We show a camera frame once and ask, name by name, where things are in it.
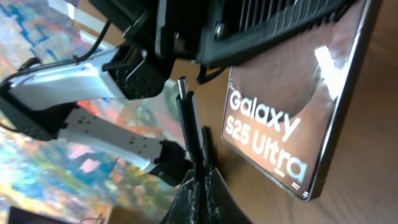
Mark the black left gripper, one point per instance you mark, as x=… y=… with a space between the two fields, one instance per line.
x=156 y=34

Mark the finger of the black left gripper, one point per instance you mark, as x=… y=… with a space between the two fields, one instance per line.
x=236 y=31

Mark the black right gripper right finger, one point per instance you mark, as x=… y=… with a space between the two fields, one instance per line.
x=220 y=204

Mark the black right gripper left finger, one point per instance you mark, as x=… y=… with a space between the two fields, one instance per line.
x=186 y=206

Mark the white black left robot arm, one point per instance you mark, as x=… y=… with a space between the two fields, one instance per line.
x=42 y=100

